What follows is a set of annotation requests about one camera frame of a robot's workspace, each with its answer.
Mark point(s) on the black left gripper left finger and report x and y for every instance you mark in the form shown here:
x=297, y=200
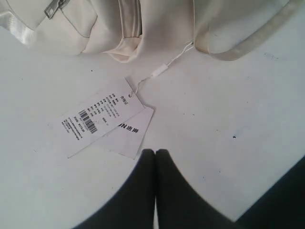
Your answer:
x=132, y=206

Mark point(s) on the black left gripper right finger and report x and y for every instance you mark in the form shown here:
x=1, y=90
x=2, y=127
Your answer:
x=179, y=206

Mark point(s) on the cream satin duffel bag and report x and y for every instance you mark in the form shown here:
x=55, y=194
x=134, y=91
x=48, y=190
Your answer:
x=71, y=27

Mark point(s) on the white brand hang tag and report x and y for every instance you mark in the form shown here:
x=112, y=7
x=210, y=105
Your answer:
x=127, y=138

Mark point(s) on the white barcode hang tag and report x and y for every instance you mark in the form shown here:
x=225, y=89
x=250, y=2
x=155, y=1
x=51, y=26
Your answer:
x=96, y=116

